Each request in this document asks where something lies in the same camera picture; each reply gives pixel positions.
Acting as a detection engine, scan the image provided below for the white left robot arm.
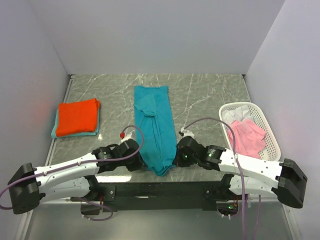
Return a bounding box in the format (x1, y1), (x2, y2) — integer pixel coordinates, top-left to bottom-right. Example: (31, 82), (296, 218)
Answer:
(7, 138), (145, 215)

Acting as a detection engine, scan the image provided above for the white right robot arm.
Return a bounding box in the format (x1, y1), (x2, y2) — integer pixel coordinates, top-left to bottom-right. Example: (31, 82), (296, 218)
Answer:
(174, 136), (308, 209)

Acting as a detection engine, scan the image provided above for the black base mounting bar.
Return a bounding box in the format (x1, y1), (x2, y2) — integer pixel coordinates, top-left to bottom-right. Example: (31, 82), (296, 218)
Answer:
(80, 174), (242, 215)

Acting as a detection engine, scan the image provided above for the pink t shirt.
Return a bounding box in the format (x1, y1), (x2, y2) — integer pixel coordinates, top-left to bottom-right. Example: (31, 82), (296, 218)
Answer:
(231, 118), (266, 159)

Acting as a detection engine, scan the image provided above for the white plastic laundry basket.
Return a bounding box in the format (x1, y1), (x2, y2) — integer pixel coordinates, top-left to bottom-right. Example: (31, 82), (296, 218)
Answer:
(218, 102), (281, 161)

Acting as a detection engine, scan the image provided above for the white t shirt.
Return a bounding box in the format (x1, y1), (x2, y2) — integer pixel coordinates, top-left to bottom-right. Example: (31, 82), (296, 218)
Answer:
(221, 104), (254, 125)

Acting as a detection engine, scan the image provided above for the folded orange t shirt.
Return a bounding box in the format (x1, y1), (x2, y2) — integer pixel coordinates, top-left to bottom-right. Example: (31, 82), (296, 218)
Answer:
(55, 98), (102, 138)

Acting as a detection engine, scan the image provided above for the folded light teal t shirt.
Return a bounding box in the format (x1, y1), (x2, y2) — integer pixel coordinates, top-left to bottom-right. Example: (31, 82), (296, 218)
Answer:
(50, 100), (100, 139)

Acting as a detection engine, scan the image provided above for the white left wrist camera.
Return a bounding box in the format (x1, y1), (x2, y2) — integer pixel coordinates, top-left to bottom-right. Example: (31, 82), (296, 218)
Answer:
(120, 132), (133, 143)

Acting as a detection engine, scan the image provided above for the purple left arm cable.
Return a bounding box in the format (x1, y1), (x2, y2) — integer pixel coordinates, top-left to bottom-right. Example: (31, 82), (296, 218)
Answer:
(0, 124), (145, 210)

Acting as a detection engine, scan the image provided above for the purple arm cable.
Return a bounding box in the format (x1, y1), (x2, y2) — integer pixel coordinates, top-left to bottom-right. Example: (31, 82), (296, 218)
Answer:
(183, 117), (262, 240)
(0, 124), (145, 210)

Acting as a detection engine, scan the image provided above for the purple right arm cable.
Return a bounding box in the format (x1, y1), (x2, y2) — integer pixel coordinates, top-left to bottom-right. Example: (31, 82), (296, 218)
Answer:
(183, 117), (262, 240)

